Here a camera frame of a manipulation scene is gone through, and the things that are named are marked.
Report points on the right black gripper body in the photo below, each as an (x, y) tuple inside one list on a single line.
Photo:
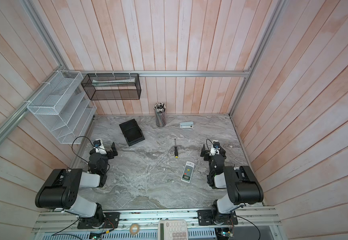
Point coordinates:
[(211, 153)]

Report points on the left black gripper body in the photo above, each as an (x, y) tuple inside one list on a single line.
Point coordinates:
[(108, 152)]

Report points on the black plastic bin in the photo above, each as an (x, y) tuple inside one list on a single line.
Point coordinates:
[(132, 132)]

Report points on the black yellow screwdriver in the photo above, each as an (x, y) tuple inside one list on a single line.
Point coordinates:
[(176, 150)]

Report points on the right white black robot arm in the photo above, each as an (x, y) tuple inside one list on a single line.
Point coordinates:
[(240, 182)]

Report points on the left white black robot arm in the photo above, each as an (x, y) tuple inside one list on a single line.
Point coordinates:
[(60, 190)]

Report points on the white remote thermometer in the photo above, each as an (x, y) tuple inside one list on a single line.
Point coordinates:
[(187, 172)]

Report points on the grey white stapler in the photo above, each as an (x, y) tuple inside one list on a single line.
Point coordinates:
[(186, 125)]

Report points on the mesh pencil cup with pencils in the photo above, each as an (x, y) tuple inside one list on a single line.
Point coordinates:
[(160, 112)]

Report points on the tape roll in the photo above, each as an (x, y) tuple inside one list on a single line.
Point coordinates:
[(134, 229)]

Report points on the white calculator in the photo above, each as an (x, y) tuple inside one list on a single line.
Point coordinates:
[(172, 230)]

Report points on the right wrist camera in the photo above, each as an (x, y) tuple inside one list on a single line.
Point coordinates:
[(216, 145)]

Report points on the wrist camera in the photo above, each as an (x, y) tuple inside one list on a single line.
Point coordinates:
[(98, 144), (216, 145)]

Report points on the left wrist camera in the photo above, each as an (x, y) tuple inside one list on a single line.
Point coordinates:
[(98, 144)]

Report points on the black mesh wall basket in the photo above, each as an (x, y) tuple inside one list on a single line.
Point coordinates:
[(113, 86)]

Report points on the white wire tiered rack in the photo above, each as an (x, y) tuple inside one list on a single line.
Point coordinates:
[(63, 109)]

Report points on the aluminium front rail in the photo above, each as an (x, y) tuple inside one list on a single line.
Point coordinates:
[(262, 222)]

